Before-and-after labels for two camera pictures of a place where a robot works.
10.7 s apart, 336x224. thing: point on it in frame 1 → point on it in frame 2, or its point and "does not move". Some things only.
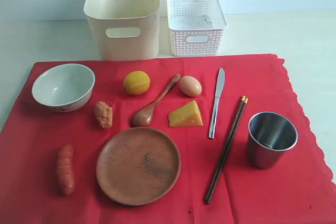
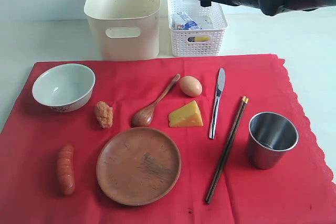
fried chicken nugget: [104, 114] does not move
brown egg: [190, 86] does not move
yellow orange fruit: [137, 83] → [202, 39]
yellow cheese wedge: [188, 115] does not move
